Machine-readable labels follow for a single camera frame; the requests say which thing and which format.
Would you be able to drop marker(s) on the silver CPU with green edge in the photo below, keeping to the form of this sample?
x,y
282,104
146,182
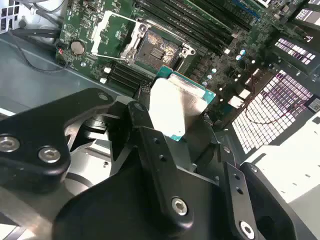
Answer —
x,y
175,107

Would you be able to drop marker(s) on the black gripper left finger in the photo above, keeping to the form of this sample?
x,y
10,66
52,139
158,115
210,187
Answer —
x,y
166,180

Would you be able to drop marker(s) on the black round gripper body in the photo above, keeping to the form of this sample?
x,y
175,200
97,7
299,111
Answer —
x,y
112,212

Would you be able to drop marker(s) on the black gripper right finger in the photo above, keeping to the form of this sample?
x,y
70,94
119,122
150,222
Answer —
x,y
240,207

